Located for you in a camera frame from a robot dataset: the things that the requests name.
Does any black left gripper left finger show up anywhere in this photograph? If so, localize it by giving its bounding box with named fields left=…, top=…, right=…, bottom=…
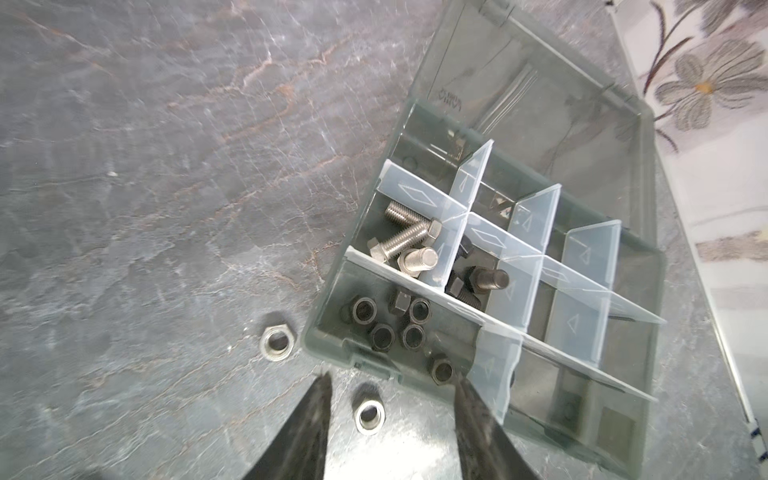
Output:
left=243, top=373, right=332, bottom=479

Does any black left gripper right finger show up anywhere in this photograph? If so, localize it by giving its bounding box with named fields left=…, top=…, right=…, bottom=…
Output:
left=454, top=376, right=539, bottom=479

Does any silver hex bolt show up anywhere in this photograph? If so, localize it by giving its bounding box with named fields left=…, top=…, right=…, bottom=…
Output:
left=369, top=220, right=442, bottom=263

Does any silver hex nut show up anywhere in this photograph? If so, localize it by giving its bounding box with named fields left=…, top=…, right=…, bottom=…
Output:
left=354, top=398, right=386, bottom=436

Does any silver nut top centre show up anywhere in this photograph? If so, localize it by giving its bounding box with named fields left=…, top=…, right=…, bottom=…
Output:
left=259, top=324, right=296, bottom=362

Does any black bolt lower in box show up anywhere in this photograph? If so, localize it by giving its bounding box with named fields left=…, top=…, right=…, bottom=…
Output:
left=445, top=275, right=482, bottom=310

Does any black bolt upright in box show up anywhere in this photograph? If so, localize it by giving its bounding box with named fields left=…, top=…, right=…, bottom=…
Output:
left=463, top=266, right=510, bottom=294

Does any silver bolt standing upright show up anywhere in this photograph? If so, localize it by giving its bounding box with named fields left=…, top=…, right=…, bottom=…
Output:
left=397, top=247, right=439, bottom=277

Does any black bolt upper in box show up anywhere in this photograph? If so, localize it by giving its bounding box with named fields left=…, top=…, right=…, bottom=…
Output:
left=457, top=235, right=474, bottom=258

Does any grey compartment organizer box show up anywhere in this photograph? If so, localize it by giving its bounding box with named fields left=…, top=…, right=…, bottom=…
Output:
left=302, top=1, right=664, bottom=479

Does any silver bolt under others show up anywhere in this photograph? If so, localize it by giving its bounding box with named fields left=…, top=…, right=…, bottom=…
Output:
left=384, top=201, right=430, bottom=227

